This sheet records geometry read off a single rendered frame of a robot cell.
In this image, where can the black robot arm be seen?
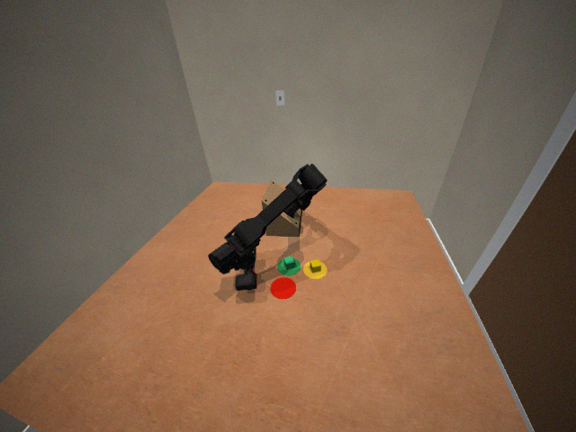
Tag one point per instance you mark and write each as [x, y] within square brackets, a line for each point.
[248, 231]

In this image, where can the yellow circle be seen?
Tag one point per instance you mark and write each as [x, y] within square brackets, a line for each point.
[307, 271]

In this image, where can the green block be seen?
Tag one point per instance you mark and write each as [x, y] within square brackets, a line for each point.
[289, 262]

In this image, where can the green circle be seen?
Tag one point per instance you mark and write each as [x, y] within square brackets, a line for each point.
[282, 269]

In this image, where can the red circle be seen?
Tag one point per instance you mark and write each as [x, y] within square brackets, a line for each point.
[283, 288]

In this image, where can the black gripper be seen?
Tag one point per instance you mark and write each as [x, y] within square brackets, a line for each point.
[246, 281]

